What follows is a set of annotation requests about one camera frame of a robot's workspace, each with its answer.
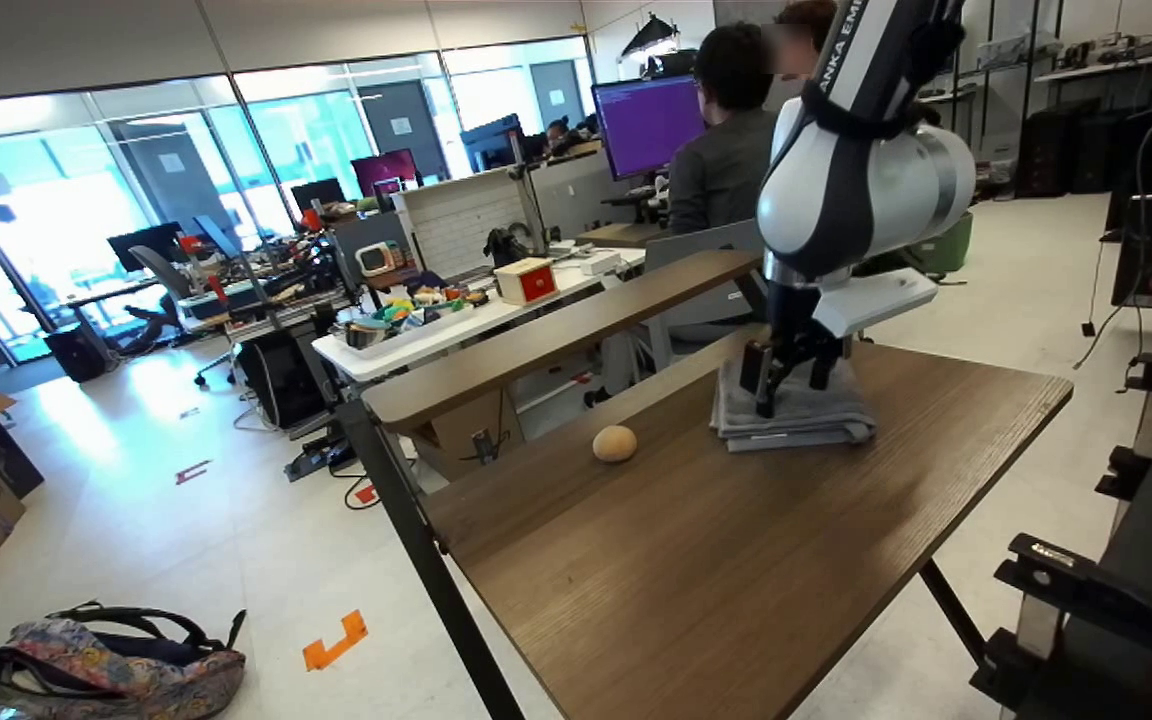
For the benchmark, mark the black storage shelf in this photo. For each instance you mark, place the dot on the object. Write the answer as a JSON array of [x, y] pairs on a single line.
[[1099, 123]]

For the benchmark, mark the red box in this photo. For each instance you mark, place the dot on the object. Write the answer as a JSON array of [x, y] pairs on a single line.
[[526, 282]]

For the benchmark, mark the white partition panel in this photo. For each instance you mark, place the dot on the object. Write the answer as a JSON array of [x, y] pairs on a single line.
[[460, 223]]

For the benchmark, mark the metal table leg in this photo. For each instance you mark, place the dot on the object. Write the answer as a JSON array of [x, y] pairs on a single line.
[[954, 610]]

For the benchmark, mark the black desktop device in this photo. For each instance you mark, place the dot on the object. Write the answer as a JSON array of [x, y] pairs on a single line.
[[508, 240]]

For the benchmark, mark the cardboard box under bench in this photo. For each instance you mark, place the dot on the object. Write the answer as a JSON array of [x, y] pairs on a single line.
[[470, 430]]

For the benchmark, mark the colourful toy pile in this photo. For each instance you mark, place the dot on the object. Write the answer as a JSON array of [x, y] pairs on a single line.
[[409, 311]]

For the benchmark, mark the patterned backpack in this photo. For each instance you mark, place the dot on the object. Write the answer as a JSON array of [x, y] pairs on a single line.
[[108, 665]]

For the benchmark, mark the black metal pole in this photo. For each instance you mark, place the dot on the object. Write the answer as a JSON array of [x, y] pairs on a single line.
[[417, 533]]

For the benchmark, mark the dark monitor on partition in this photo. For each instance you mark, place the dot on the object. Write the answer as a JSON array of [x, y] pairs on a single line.
[[493, 142]]

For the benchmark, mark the grey terry towel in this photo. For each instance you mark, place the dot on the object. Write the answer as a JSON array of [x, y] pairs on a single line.
[[803, 424]]

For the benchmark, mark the white table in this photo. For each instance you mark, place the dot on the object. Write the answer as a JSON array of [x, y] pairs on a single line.
[[470, 325]]

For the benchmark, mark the pink screen monitor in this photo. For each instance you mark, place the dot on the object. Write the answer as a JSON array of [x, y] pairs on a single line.
[[386, 173]]

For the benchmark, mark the black bag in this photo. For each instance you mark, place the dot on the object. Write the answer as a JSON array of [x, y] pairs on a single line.
[[281, 381]]

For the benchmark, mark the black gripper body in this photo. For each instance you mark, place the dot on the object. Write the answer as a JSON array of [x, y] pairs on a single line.
[[799, 323]]

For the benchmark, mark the tan potato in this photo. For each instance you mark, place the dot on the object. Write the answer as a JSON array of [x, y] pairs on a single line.
[[614, 443]]

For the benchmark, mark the black office chair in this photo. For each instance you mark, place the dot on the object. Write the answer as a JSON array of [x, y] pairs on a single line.
[[157, 272]]

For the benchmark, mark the small dark monitor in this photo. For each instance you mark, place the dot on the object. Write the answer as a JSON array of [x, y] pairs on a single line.
[[319, 193]]

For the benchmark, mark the standing person head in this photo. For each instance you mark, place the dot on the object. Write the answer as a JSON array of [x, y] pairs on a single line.
[[791, 44]]

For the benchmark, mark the long wooden bench table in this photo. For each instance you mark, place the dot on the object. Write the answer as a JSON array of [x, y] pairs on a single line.
[[536, 341]]

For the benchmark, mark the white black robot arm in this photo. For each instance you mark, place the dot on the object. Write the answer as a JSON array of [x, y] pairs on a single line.
[[870, 173]]

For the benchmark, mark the seated person dark shirt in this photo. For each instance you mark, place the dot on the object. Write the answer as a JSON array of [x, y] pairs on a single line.
[[720, 164]]

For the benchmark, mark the black trash bin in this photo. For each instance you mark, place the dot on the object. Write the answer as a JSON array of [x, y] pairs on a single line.
[[78, 353]]

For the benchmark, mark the green bin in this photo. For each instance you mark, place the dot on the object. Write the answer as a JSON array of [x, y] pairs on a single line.
[[958, 249]]

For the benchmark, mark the small white orange device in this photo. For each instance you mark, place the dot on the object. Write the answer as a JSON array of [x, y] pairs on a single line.
[[375, 256]]

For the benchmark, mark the large computer monitor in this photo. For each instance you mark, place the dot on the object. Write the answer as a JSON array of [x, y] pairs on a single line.
[[649, 125]]

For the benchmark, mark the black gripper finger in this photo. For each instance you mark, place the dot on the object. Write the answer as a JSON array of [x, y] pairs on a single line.
[[834, 363], [761, 381]]

